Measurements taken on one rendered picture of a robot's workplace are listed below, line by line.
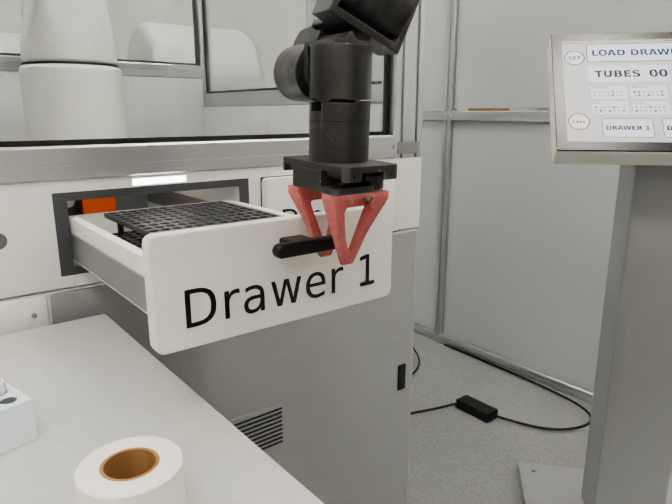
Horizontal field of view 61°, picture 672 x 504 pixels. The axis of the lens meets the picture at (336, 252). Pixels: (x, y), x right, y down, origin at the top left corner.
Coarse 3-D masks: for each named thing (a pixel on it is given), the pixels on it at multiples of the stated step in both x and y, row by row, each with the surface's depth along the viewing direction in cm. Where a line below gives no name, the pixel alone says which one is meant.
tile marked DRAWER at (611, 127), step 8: (608, 120) 112; (616, 120) 112; (624, 120) 112; (632, 120) 112; (640, 120) 111; (648, 120) 111; (608, 128) 112; (616, 128) 111; (624, 128) 111; (632, 128) 111; (640, 128) 111; (648, 128) 110; (608, 136) 111; (616, 136) 111; (624, 136) 110; (632, 136) 110; (640, 136) 110; (648, 136) 110
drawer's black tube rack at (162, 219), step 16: (160, 208) 81; (176, 208) 81; (192, 208) 81; (208, 208) 81; (224, 208) 81; (240, 208) 81; (128, 224) 70; (144, 224) 69; (160, 224) 69; (176, 224) 69; (192, 224) 69; (208, 224) 70; (128, 240) 74
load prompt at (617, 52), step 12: (588, 48) 121; (600, 48) 121; (612, 48) 120; (624, 48) 120; (636, 48) 119; (648, 48) 119; (660, 48) 118; (588, 60) 120; (600, 60) 119; (612, 60) 119; (624, 60) 118; (636, 60) 118; (648, 60) 118; (660, 60) 117
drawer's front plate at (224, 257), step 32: (224, 224) 54; (256, 224) 55; (288, 224) 57; (320, 224) 60; (352, 224) 63; (384, 224) 66; (160, 256) 50; (192, 256) 52; (224, 256) 54; (256, 256) 56; (384, 256) 67; (160, 288) 50; (192, 288) 52; (224, 288) 54; (320, 288) 62; (352, 288) 64; (384, 288) 68; (160, 320) 51; (192, 320) 53; (224, 320) 55; (256, 320) 57; (288, 320) 60; (160, 352) 51
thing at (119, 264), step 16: (144, 208) 84; (256, 208) 85; (80, 224) 73; (96, 224) 80; (112, 224) 81; (80, 240) 73; (96, 240) 68; (112, 240) 63; (80, 256) 74; (96, 256) 68; (112, 256) 64; (128, 256) 60; (96, 272) 69; (112, 272) 64; (128, 272) 59; (112, 288) 66; (128, 288) 60; (144, 288) 56; (144, 304) 57
